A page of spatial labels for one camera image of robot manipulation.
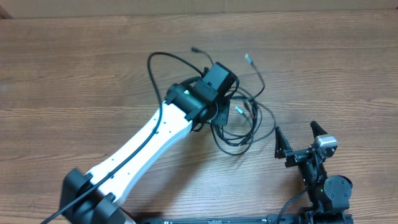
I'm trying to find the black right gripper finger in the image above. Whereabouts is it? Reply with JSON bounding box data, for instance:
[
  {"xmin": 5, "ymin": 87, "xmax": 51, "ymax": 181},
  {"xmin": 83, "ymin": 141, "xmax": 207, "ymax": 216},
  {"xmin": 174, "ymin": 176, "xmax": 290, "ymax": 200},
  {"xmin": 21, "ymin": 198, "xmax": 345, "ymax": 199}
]
[
  {"xmin": 274, "ymin": 126, "xmax": 292, "ymax": 158},
  {"xmin": 310, "ymin": 120, "xmax": 327, "ymax": 138}
]

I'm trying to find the black usb cable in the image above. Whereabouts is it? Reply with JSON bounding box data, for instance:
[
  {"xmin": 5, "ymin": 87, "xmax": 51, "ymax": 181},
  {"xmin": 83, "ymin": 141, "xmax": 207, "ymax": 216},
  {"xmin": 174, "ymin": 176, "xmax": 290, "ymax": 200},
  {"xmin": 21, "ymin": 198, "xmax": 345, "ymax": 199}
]
[{"xmin": 190, "ymin": 46, "xmax": 277, "ymax": 156}]

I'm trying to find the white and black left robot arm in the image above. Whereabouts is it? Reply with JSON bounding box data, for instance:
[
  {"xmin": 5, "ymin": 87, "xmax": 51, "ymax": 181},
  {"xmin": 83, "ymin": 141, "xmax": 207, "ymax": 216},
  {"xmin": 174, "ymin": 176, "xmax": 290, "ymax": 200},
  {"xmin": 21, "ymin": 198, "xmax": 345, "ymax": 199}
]
[{"xmin": 60, "ymin": 80, "xmax": 232, "ymax": 223}]

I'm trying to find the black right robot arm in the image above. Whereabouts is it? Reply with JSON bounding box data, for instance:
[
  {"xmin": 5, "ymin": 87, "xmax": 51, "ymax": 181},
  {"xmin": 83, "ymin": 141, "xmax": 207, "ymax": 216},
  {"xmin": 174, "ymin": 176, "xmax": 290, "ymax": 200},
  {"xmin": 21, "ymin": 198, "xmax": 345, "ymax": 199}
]
[{"xmin": 274, "ymin": 121, "xmax": 354, "ymax": 224}]

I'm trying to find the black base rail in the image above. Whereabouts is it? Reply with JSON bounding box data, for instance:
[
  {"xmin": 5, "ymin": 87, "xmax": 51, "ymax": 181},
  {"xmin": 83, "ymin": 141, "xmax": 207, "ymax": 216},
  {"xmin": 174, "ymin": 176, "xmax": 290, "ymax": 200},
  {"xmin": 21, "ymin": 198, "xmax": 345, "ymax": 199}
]
[{"xmin": 134, "ymin": 214, "xmax": 354, "ymax": 224}]

